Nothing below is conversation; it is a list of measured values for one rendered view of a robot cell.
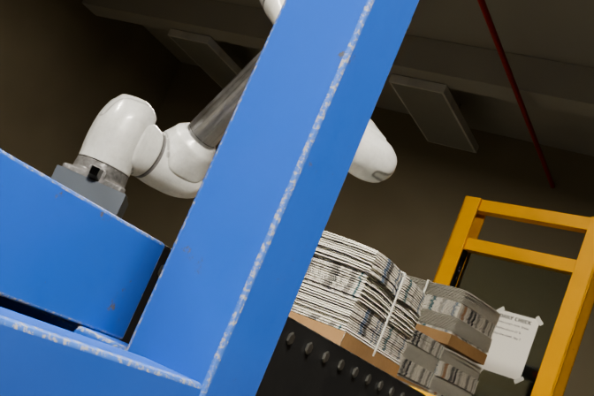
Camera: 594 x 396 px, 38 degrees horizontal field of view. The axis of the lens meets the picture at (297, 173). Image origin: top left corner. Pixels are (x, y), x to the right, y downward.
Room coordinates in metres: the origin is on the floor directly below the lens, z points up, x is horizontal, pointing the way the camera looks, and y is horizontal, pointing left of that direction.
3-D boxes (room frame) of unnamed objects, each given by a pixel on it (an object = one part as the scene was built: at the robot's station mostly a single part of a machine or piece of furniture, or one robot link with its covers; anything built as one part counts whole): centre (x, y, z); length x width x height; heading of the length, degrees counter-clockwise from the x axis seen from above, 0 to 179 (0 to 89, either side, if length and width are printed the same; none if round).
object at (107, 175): (2.37, 0.51, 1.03); 0.22 x 0.18 x 0.06; 5
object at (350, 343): (1.84, -0.13, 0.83); 0.29 x 0.16 x 0.04; 60
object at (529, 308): (3.78, -1.10, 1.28); 0.57 x 0.01 x 0.65; 42
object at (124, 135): (2.40, 0.50, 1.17); 0.18 x 0.16 x 0.22; 128
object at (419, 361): (3.28, -0.54, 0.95); 0.38 x 0.29 x 0.23; 41
